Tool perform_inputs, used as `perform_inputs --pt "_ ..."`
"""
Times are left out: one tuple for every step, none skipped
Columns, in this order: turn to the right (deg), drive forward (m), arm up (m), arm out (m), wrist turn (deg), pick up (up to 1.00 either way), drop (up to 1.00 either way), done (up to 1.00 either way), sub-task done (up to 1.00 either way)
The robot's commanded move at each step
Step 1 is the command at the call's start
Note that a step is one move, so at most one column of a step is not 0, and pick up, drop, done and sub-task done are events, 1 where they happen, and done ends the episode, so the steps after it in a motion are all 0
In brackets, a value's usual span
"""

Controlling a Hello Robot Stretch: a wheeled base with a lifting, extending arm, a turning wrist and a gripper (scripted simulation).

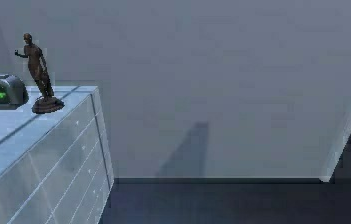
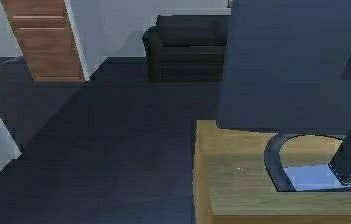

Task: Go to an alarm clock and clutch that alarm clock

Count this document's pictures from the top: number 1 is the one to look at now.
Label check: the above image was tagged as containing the grey alarm clock green display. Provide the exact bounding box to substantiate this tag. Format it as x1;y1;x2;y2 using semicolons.
0;73;30;111

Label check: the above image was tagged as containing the pale blue chest of drawers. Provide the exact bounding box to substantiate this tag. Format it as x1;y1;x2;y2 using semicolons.
0;85;115;224

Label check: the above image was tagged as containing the brown human figure statue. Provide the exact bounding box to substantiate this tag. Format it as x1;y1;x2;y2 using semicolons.
14;32;66;115

